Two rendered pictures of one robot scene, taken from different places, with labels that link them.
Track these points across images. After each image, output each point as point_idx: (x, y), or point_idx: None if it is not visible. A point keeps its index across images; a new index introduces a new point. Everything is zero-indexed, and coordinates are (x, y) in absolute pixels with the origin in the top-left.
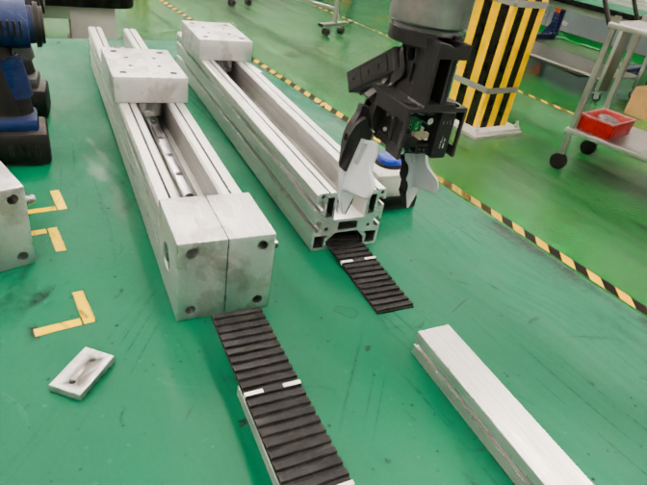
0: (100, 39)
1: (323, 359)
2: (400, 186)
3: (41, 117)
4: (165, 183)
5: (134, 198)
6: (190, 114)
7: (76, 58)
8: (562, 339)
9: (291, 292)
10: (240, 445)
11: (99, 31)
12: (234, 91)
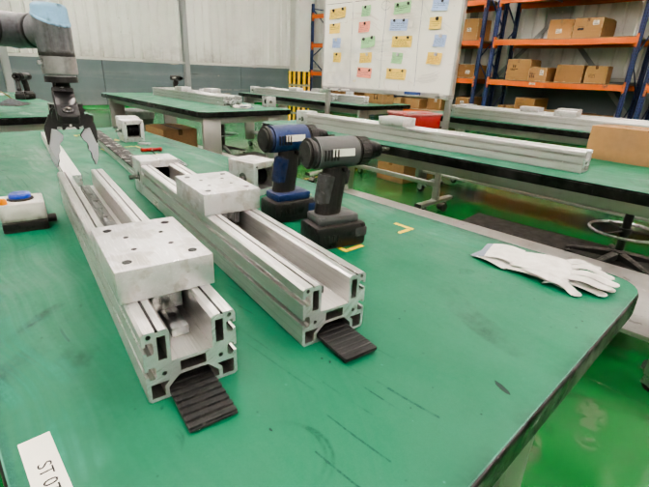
0: (312, 246)
1: (119, 183)
2: (59, 157)
3: (274, 202)
4: (178, 166)
5: None
6: (173, 188)
7: (403, 340)
8: (1, 189)
9: (124, 191)
10: None
11: (337, 264)
12: (134, 208)
